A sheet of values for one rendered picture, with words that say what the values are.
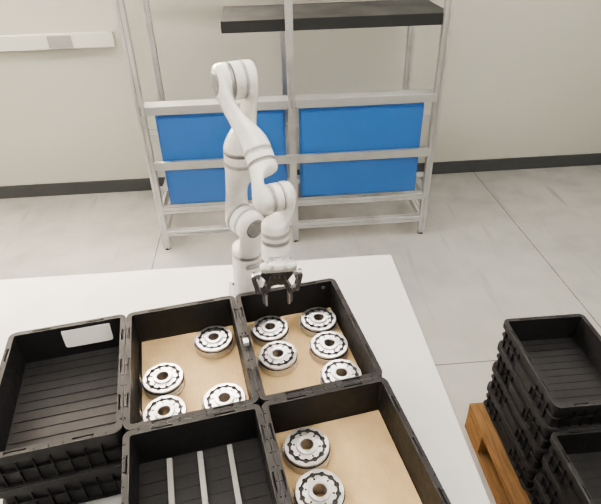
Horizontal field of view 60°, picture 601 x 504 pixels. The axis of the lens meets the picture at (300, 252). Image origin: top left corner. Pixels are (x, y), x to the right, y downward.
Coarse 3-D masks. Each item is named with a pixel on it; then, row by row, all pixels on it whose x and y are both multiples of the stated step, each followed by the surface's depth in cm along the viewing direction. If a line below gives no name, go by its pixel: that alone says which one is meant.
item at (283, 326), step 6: (264, 318) 152; (270, 318) 152; (276, 318) 152; (282, 318) 151; (258, 324) 150; (282, 324) 150; (258, 330) 148; (282, 330) 148; (258, 336) 145; (264, 336) 146; (270, 336) 146; (276, 336) 146; (282, 336) 146
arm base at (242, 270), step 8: (232, 256) 161; (240, 264) 160; (248, 264) 159; (256, 264) 161; (240, 272) 162; (248, 272) 161; (256, 272) 163; (240, 280) 164; (248, 280) 163; (240, 288) 166; (248, 288) 165
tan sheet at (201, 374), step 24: (192, 336) 151; (144, 360) 143; (168, 360) 143; (192, 360) 143; (216, 360) 143; (192, 384) 136; (216, 384) 136; (240, 384) 135; (144, 408) 130; (192, 408) 129
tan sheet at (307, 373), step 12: (252, 324) 154; (288, 324) 154; (252, 336) 150; (300, 336) 150; (300, 348) 146; (348, 348) 145; (300, 360) 142; (312, 360) 142; (300, 372) 138; (312, 372) 138; (264, 384) 135; (276, 384) 135; (288, 384) 135; (300, 384) 135; (312, 384) 135
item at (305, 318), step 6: (306, 312) 153; (312, 312) 153; (324, 312) 153; (330, 312) 153; (306, 318) 152; (330, 318) 151; (306, 324) 149; (312, 324) 149; (318, 324) 149; (324, 324) 149; (330, 324) 149; (312, 330) 148; (318, 330) 147; (324, 330) 147
